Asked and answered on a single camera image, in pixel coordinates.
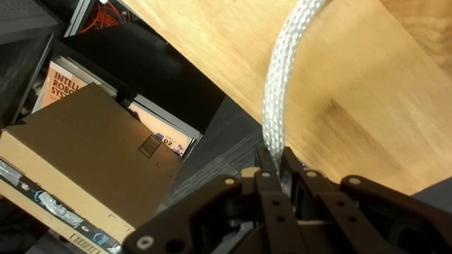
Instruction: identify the cardboard box with black tape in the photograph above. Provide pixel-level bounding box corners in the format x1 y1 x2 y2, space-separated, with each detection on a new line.
0 83 186 254

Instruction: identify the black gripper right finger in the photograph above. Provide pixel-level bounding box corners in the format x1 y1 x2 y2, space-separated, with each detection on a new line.
281 145 452 254

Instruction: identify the thick white rope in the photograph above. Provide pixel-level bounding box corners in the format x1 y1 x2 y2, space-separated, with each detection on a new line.
259 0 330 166

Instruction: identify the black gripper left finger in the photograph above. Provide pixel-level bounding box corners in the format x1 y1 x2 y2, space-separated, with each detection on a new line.
121 145 307 254

